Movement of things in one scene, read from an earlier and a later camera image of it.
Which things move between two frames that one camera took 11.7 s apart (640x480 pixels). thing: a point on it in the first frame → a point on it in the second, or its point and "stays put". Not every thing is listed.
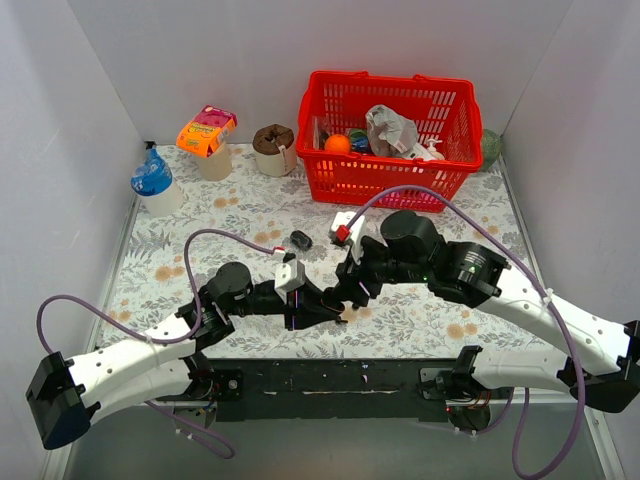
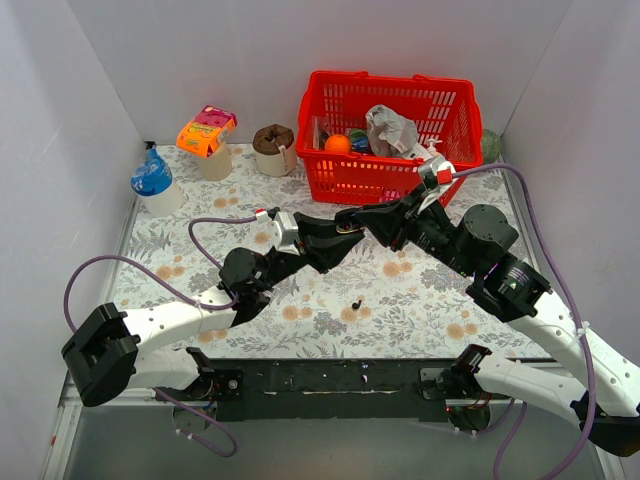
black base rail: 405,389 stays put
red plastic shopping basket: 363,134 stays put
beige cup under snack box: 219,165 stays put
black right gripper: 353,280 → 402,223
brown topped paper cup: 275,150 stays put
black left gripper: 295,310 → 302,241
